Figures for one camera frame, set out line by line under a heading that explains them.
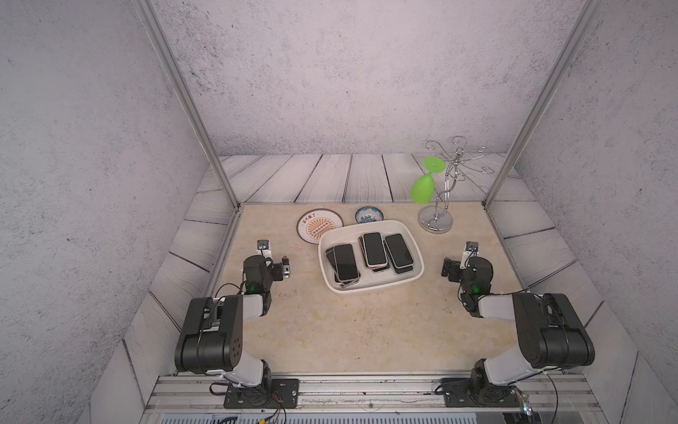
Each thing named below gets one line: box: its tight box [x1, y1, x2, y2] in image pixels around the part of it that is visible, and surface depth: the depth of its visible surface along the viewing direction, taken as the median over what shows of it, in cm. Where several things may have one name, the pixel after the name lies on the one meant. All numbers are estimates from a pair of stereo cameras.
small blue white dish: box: [354, 205, 385, 224], surface depth 117 cm
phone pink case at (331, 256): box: [325, 246, 341, 283], surface depth 98 cm
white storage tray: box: [317, 219, 425, 295], surface depth 100 cm
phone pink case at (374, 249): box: [362, 231, 388, 268], surface depth 102 cm
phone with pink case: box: [334, 243, 360, 283], surface depth 96 cm
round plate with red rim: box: [296, 208, 345, 245], surface depth 117 cm
